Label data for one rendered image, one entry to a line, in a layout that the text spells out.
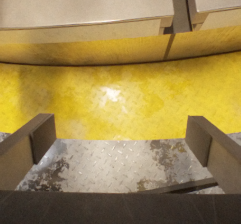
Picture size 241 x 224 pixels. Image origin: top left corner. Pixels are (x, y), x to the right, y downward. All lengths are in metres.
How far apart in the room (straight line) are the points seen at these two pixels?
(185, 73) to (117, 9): 0.37
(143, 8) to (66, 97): 0.44
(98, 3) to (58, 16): 0.09
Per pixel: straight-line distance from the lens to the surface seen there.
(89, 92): 0.67
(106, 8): 0.40
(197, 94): 0.67
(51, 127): 0.16
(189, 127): 0.17
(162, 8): 0.39
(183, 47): 0.60
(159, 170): 0.65
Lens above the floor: 0.63
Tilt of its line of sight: 80 degrees down
